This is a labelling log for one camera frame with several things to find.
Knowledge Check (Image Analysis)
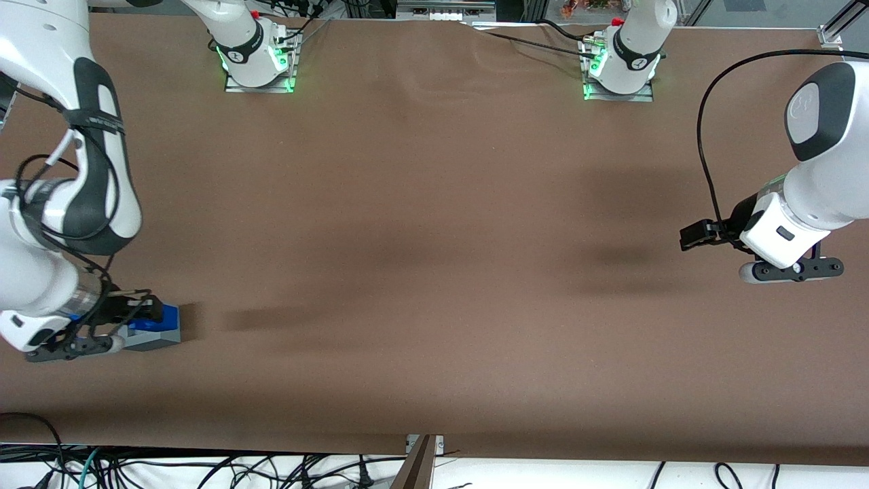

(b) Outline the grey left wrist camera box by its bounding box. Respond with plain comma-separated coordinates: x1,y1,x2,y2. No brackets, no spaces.
739,257,845,285

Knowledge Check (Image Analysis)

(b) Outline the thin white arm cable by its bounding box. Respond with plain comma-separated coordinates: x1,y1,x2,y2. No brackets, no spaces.
46,129,84,167

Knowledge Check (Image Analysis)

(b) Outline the teal floor cable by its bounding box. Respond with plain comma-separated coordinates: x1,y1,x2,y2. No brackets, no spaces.
64,447,103,489

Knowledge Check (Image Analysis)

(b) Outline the aluminium frame profile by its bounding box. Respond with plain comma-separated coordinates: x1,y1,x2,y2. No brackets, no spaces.
818,0,869,48

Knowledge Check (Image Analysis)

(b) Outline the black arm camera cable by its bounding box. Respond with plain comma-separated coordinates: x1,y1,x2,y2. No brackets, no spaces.
697,49,869,228
12,87,130,289

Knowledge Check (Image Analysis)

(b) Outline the long black table cable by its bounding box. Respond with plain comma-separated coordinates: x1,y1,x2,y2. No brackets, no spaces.
462,19,598,58

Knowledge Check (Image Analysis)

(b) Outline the short black base cable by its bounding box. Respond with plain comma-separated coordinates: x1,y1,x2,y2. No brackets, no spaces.
540,19,598,45

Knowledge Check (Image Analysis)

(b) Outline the black looped floor cable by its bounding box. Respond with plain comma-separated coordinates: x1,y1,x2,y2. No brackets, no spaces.
0,412,65,489

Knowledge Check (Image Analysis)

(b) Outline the brown support beam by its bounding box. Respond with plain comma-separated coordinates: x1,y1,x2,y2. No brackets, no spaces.
390,435,437,489

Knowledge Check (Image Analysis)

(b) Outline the grey power strip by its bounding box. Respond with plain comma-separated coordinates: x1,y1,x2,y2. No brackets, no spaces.
396,0,496,22

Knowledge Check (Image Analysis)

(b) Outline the blue plastic insert part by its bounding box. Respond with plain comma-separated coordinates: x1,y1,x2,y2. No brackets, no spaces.
128,304,179,334

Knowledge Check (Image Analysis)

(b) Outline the black base cable bundle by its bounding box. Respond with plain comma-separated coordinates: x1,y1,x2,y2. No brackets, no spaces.
268,0,333,48

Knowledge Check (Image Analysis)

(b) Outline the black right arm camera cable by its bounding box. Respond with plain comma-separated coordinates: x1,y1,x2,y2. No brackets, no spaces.
12,87,130,289

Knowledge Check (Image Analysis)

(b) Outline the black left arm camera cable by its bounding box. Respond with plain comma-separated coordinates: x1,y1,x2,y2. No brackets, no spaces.
697,49,869,228

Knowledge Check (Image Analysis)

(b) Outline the gray square base block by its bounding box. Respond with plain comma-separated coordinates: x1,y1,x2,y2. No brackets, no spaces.
122,323,183,352

